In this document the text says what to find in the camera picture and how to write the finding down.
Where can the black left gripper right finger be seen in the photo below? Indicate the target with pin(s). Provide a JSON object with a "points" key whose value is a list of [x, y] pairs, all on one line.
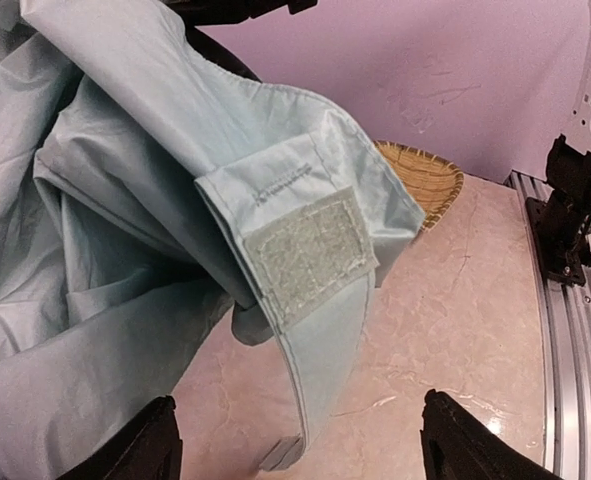
{"points": [[456, 445]]}

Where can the black left gripper triangular left finger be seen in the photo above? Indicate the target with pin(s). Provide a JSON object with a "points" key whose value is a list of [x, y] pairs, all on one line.
{"points": [[148, 447]]}

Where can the mint green black umbrella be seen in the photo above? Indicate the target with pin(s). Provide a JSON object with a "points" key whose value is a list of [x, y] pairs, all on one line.
{"points": [[151, 183]]}

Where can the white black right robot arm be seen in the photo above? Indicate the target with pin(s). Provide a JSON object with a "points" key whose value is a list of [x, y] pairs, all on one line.
{"points": [[561, 225]]}

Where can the woven bamboo tray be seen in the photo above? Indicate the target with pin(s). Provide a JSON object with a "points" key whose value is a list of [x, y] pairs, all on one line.
{"points": [[433, 182]]}

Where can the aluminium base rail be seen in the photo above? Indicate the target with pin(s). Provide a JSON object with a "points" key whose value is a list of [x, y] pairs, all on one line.
{"points": [[565, 313]]}

